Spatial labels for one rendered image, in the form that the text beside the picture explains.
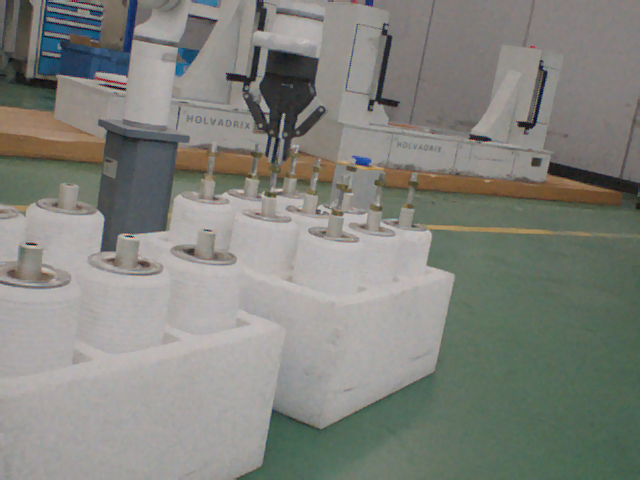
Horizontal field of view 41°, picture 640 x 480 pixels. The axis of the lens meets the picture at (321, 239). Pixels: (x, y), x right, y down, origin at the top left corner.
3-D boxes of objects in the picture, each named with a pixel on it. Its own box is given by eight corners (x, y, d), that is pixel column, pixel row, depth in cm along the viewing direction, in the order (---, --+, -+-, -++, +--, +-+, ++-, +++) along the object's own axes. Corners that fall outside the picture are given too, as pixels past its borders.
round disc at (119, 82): (82, 80, 358) (84, 67, 357) (149, 90, 377) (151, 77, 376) (111, 89, 335) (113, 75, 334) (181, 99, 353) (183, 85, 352)
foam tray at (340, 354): (113, 344, 137) (128, 234, 133) (256, 309, 170) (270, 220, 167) (320, 431, 118) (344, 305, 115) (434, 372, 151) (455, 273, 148)
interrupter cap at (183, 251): (155, 252, 96) (156, 246, 96) (201, 247, 102) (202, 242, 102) (205, 270, 92) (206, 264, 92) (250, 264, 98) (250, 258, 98)
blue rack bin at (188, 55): (136, 67, 657) (139, 40, 653) (180, 74, 681) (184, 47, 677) (166, 75, 620) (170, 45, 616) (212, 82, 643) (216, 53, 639)
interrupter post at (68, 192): (52, 208, 109) (55, 183, 109) (67, 207, 111) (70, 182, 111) (64, 212, 108) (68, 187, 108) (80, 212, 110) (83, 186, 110)
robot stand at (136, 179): (80, 255, 186) (97, 117, 181) (142, 256, 195) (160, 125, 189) (106, 275, 175) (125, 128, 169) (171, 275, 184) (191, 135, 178)
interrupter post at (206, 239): (188, 256, 97) (192, 228, 96) (202, 255, 99) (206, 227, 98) (204, 262, 96) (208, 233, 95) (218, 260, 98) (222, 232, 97)
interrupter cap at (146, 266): (71, 261, 86) (71, 254, 86) (127, 255, 93) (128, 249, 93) (123, 282, 82) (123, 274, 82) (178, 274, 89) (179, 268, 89)
